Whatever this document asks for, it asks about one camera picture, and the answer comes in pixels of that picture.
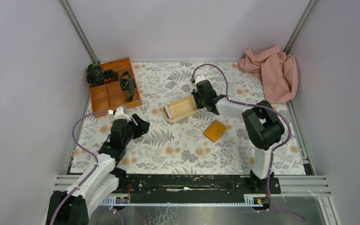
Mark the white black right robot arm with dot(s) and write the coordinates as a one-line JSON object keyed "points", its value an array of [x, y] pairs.
{"points": [[263, 126]]}

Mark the pink crumpled cloth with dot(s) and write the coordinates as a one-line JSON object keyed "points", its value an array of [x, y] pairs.
{"points": [[276, 70]]}

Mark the yellow leather card holder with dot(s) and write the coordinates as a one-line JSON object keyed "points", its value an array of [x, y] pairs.
{"points": [[215, 131]]}

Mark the orange compartment organizer tray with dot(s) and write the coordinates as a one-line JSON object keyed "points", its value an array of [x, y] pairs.
{"points": [[111, 94]]}

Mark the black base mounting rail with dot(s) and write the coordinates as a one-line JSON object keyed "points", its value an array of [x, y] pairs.
{"points": [[193, 189]]}

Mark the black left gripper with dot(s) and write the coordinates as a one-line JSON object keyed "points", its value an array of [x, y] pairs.
{"points": [[135, 128]]}

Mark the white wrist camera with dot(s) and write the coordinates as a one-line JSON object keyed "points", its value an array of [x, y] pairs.
{"points": [[120, 113], [196, 79]]}

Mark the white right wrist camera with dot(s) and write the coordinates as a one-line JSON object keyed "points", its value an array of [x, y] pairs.
{"points": [[196, 79]]}

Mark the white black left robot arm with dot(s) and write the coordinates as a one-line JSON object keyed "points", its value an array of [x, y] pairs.
{"points": [[76, 204]]}

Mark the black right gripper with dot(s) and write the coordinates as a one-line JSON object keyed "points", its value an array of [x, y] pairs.
{"points": [[198, 98]]}

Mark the white card in tray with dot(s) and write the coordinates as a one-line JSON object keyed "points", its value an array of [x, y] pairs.
{"points": [[167, 110]]}

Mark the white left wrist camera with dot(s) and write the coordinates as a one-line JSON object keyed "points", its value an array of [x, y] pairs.
{"points": [[120, 113]]}

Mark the beige oval plastic tray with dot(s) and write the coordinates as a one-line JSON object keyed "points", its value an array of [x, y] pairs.
{"points": [[181, 109]]}

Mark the floral patterned table mat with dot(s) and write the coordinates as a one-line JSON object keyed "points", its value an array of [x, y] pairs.
{"points": [[181, 147]]}

